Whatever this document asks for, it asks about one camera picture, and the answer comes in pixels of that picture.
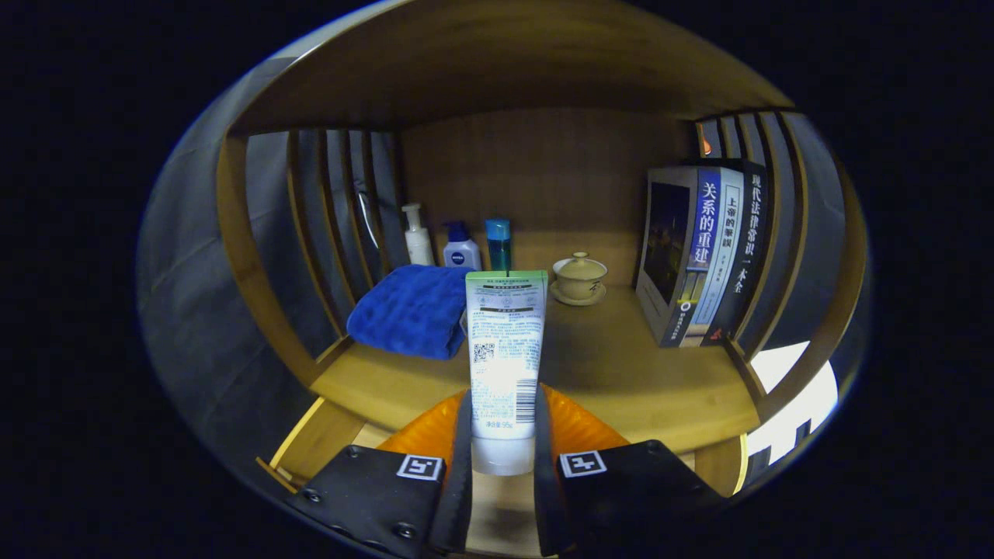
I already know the beige lidded teacup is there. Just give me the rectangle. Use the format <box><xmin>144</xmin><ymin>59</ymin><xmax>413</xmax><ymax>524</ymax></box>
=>
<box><xmin>552</xmin><ymin>252</ymin><xmax>609</xmax><ymax>301</ymax></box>

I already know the wooden cabinet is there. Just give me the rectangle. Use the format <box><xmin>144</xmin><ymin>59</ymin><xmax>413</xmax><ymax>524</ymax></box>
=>
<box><xmin>214</xmin><ymin>0</ymin><xmax>869</xmax><ymax>467</ymax></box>

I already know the blue spine book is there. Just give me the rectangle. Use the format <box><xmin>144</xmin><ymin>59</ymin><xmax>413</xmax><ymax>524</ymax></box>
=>
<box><xmin>635</xmin><ymin>167</ymin><xmax>723</xmax><ymax>348</ymax></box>

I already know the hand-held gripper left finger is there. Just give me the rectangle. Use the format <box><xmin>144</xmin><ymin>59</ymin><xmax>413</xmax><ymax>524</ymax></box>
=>
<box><xmin>286</xmin><ymin>388</ymin><xmax>474</xmax><ymax>558</ymax></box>

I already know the beige saucer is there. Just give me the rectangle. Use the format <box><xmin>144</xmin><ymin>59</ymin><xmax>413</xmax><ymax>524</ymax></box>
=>
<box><xmin>550</xmin><ymin>281</ymin><xmax>607</xmax><ymax>307</ymax></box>

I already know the white cleanser tube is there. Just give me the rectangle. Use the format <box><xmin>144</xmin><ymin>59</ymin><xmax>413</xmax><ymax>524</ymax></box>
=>
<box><xmin>464</xmin><ymin>269</ymin><xmax>549</xmax><ymax>476</ymax></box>

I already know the teal blue bottle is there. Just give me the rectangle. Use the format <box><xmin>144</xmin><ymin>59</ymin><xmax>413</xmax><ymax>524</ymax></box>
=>
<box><xmin>485</xmin><ymin>218</ymin><xmax>513</xmax><ymax>273</ymax></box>

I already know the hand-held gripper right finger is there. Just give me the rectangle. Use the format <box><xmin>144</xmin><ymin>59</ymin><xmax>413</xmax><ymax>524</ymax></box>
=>
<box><xmin>533</xmin><ymin>384</ymin><xmax>727</xmax><ymax>558</ymax></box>

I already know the wooden countertop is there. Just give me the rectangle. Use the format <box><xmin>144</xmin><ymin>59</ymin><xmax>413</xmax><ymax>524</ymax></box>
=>
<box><xmin>311</xmin><ymin>229</ymin><xmax>762</xmax><ymax>455</ymax></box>

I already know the white bottle blue pump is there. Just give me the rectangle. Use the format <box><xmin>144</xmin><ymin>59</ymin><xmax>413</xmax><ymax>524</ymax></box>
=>
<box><xmin>443</xmin><ymin>220</ymin><xmax>482</xmax><ymax>271</ymax></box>

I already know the blue folded towel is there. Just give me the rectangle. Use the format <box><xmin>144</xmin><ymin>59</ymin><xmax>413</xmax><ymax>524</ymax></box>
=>
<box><xmin>346</xmin><ymin>264</ymin><xmax>474</xmax><ymax>361</ymax></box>

